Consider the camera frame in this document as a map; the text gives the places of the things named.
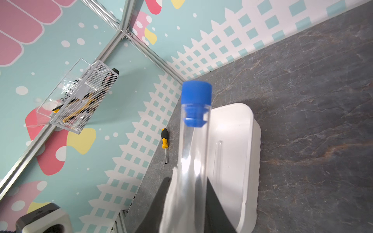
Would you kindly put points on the white rectangular plastic tray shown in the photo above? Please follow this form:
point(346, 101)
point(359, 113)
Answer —
point(234, 162)

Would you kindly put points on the blue capped test tube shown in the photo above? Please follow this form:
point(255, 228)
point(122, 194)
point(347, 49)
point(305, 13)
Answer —
point(189, 205)

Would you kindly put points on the white wire wall basket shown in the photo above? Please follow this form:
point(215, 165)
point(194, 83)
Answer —
point(76, 112)

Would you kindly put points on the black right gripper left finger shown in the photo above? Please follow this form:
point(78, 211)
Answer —
point(152, 220)

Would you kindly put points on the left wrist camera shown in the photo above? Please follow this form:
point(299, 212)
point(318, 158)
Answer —
point(47, 219)

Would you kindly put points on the yellow black screwdriver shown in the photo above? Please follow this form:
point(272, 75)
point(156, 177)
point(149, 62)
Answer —
point(165, 143)

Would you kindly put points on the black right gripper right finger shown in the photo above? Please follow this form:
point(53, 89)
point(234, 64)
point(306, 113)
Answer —
point(216, 221)

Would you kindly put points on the clear labelled plastic bag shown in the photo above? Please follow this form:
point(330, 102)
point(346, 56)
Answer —
point(62, 88)

